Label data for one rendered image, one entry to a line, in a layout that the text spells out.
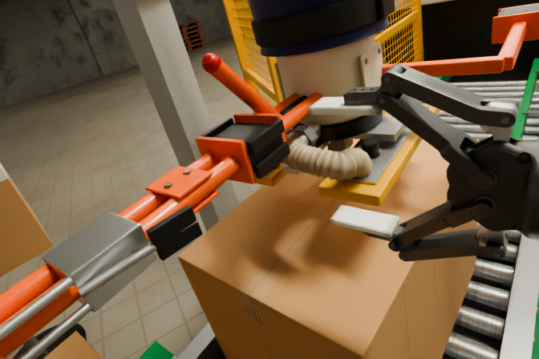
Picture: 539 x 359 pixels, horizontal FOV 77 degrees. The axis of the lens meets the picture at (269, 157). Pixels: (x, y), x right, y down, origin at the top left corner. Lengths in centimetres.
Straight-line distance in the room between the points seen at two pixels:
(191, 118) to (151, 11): 46
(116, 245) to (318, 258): 37
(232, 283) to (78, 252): 32
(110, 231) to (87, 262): 4
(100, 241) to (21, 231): 139
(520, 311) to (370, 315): 55
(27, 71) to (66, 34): 180
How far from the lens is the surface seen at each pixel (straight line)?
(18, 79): 1451
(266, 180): 60
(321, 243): 64
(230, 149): 41
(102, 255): 33
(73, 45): 1431
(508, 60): 61
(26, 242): 175
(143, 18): 152
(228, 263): 66
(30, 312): 32
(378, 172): 54
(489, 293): 110
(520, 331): 99
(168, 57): 156
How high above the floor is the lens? 137
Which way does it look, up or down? 26 degrees down
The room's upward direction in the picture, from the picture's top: 15 degrees counter-clockwise
